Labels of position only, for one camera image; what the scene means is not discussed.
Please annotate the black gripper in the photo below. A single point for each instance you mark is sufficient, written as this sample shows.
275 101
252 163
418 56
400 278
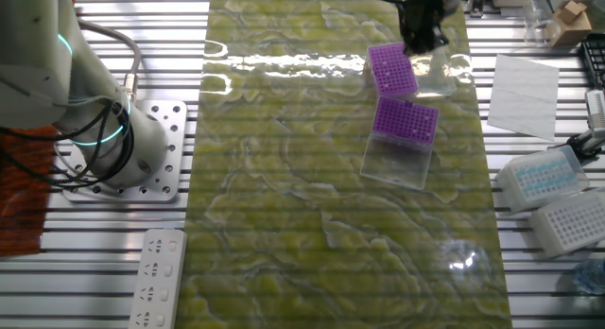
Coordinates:
420 12

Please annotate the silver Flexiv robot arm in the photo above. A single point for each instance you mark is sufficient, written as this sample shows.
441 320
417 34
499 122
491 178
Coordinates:
38 59

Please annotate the purple rack pipette tip box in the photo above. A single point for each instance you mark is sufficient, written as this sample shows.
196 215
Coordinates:
388 130
404 85

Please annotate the blue tips pipette box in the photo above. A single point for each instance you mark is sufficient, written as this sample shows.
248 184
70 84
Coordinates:
543 180

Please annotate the white rack pipette tip box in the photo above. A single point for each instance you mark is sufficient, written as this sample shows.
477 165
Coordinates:
572 222

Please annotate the dark metal clamp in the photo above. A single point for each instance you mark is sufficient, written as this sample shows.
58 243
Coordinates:
475 7

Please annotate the white paper sheet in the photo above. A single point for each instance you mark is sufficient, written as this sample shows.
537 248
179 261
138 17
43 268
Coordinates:
522 97

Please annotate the clear glass beaker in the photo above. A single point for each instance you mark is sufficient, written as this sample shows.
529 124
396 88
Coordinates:
539 26

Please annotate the black keyboard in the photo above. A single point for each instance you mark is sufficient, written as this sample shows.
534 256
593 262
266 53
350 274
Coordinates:
595 59

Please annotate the green marble pattern mat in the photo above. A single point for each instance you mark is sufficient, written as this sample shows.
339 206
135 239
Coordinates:
307 201

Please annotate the clear water bottle blue cap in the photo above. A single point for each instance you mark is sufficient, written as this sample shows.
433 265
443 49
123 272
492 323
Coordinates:
591 277

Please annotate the white power strip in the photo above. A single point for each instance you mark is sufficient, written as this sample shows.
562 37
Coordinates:
158 277

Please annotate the reddish brown wooden board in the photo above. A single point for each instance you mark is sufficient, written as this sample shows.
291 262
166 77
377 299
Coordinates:
23 211

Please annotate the small silver camera black mount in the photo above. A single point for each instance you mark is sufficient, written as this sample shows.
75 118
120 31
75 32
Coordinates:
596 107

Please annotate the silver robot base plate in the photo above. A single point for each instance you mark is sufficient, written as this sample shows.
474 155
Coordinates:
175 130

